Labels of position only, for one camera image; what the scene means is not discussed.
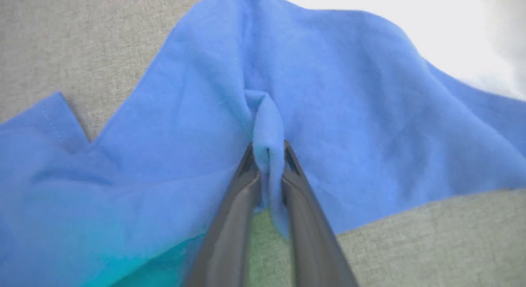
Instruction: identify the blue cloth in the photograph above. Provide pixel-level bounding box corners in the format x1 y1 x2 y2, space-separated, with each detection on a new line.
0 0 526 287

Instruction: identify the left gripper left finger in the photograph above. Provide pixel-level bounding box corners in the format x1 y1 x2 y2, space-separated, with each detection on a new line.
185 142 262 287

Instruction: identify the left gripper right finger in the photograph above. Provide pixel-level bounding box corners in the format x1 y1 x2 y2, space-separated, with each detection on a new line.
281 139 358 287

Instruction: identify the white and blue garment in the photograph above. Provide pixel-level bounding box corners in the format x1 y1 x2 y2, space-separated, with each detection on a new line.
0 0 526 287

